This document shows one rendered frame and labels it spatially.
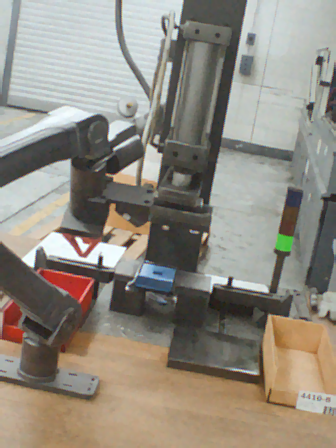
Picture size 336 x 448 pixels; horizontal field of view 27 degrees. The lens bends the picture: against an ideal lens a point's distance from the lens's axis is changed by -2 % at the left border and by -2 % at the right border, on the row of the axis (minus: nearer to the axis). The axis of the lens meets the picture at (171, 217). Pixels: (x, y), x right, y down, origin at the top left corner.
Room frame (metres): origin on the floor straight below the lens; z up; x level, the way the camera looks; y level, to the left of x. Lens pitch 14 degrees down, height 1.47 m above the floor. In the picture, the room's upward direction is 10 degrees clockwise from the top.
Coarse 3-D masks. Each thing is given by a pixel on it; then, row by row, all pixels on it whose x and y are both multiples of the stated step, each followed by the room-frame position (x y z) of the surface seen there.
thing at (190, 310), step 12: (120, 288) 1.40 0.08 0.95; (144, 288) 1.40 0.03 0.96; (120, 300) 1.40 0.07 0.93; (132, 300) 1.40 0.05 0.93; (144, 300) 1.48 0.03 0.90; (180, 300) 1.39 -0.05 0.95; (192, 300) 1.39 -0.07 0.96; (204, 300) 1.39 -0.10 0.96; (132, 312) 1.40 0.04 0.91; (180, 312) 1.39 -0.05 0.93; (192, 312) 1.39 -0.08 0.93; (204, 312) 1.39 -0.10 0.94; (180, 324) 1.39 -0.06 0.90; (192, 324) 1.39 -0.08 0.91
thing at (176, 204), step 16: (176, 176) 1.43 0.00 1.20; (192, 176) 1.62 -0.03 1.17; (160, 192) 1.39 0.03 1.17; (176, 192) 1.38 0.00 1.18; (192, 192) 1.39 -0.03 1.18; (160, 208) 1.40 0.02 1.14; (176, 208) 1.41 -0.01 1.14; (192, 208) 1.41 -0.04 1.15; (208, 208) 1.46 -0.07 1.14; (160, 224) 1.43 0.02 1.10; (176, 224) 1.39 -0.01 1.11; (192, 224) 1.39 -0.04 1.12; (208, 224) 1.39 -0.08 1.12
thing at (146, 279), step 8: (144, 264) 1.48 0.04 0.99; (144, 272) 1.42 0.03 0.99; (152, 272) 1.43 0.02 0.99; (160, 272) 1.45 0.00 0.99; (168, 272) 1.45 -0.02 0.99; (136, 280) 1.34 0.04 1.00; (144, 280) 1.34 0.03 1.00; (152, 280) 1.34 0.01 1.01; (160, 280) 1.33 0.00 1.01; (168, 280) 1.33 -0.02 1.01; (152, 288) 1.34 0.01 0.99; (160, 288) 1.34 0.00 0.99; (168, 288) 1.34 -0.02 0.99
